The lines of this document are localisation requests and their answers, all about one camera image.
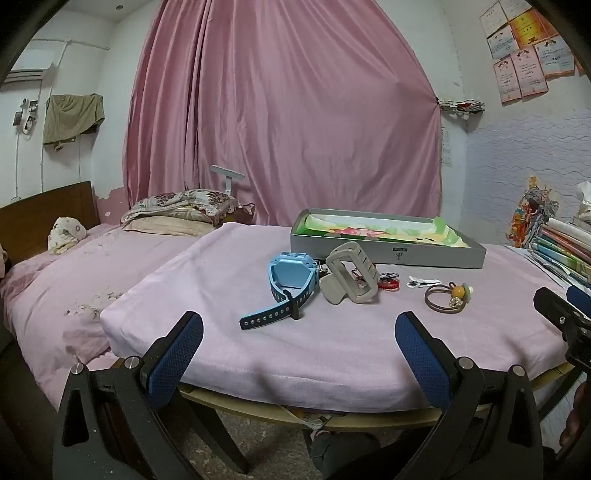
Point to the person's right hand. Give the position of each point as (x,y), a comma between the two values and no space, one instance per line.
(577,415)

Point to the pink bed sheet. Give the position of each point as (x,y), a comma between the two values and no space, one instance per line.
(46,295)

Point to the white air conditioner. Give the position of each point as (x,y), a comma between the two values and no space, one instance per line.
(25,65)

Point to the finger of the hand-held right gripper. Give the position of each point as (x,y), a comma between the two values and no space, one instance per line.
(579,296)
(551,302)

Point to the wooden headboard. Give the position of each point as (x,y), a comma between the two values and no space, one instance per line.
(37,217)

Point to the beige hair claw clip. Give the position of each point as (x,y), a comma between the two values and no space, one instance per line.
(334,288)

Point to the white hair clip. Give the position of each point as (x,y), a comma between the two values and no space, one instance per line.
(422,282)

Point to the colourful paper figure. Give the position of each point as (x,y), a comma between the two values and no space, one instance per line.
(531,217)

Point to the group of wall certificates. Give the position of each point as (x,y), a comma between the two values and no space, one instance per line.
(526,50)

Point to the narrow wall paper strip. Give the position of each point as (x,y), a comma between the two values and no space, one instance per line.
(446,147)

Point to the beige pillow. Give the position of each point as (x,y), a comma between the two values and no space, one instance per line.
(161,226)

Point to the green hanging cloth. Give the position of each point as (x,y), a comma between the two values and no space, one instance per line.
(69,115)

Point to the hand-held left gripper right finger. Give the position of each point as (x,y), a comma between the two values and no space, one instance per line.
(422,355)

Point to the colourful floral lining paper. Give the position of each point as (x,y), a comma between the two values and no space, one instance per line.
(369,230)

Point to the grey shallow box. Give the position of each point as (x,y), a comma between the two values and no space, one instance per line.
(415,258)

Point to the wooden folding table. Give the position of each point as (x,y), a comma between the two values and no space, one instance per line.
(258,408)

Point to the dark cloth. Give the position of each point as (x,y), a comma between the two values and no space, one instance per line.
(341,457)

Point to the stack of books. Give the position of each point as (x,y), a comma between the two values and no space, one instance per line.
(563,249)

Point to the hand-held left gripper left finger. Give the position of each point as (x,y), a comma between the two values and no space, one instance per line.
(178,355)

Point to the dark red pillow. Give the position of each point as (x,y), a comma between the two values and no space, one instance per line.
(244,211)

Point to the white desk lamp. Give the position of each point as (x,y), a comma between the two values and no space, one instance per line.
(227,174)

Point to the pink curtain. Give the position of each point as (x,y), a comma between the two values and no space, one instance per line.
(277,115)

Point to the patterned cloth bundle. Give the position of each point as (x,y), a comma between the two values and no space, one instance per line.
(64,233)

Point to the floral pillow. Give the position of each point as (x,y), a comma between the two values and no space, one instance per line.
(184,201)

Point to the blue smartwatch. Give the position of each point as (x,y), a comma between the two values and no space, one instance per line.
(291,277)

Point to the wall socket with charger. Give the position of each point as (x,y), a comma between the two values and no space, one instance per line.
(27,114)

